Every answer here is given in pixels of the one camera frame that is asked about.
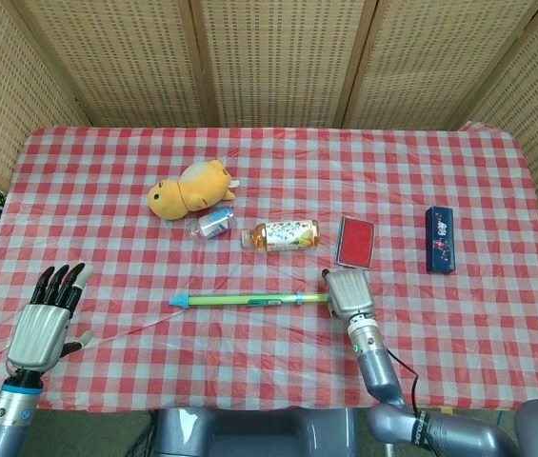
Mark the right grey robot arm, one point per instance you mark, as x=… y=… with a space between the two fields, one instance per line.
x=378 y=371

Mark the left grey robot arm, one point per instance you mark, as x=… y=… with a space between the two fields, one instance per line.
x=9 y=414

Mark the dark blue printed box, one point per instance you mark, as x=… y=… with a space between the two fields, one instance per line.
x=440 y=240

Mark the amber tea bottle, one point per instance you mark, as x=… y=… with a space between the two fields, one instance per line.
x=283 y=235

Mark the grey robot torso base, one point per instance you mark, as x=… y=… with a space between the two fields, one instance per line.
x=254 y=433

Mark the bamboo folding screen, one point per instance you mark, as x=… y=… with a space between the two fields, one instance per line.
x=278 y=57

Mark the red ink pad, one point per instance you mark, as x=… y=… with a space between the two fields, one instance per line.
x=356 y=242

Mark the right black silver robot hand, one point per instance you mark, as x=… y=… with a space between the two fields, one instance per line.
x=352 y=292

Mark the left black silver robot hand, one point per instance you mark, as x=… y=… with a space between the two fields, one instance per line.
x=40 y=333

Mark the green and blue water pump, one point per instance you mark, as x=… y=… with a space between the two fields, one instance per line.
x=230 y=300

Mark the small clear water bottle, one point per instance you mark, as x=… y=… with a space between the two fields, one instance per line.
x=211 y=224

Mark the red white checkered tablecloth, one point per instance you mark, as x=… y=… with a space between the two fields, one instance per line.
x=202 y=362

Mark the yellow plush toy animal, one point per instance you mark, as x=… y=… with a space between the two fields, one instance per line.
x=178 y=195

